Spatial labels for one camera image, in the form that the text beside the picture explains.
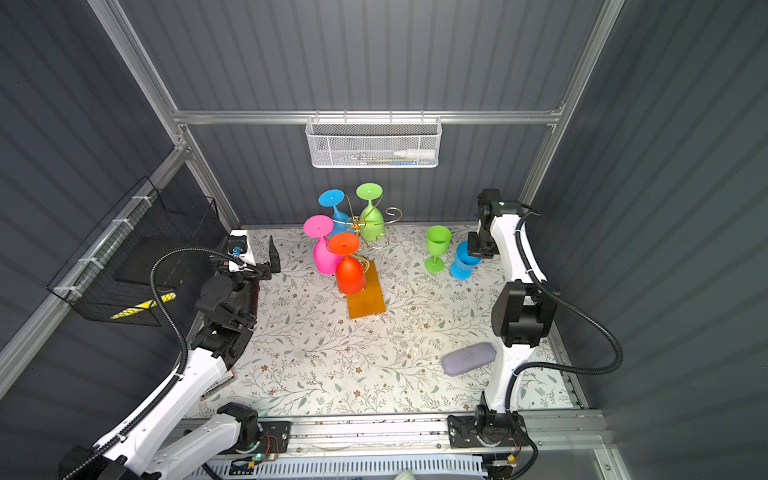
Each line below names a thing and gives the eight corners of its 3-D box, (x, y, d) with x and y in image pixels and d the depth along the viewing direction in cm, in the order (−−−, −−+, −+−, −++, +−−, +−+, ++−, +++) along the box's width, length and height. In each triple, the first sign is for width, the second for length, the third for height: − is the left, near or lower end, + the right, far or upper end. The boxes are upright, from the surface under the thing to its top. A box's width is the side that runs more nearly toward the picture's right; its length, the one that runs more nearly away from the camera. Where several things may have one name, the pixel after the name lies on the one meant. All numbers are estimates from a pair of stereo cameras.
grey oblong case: (446, 378, 84) (448, 373, 81) (439, 361, 88) (441, 356, 84) (496, 360, 88) (500, 355, 84) (488, 345, 91) (491, 339, 87)
